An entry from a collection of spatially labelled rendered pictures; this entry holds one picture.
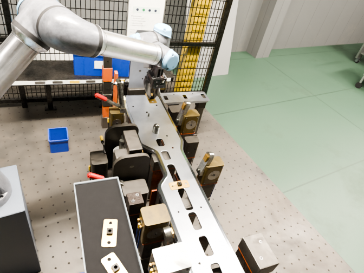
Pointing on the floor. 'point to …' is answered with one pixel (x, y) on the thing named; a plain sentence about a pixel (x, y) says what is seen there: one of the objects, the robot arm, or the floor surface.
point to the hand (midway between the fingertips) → (151, 95)
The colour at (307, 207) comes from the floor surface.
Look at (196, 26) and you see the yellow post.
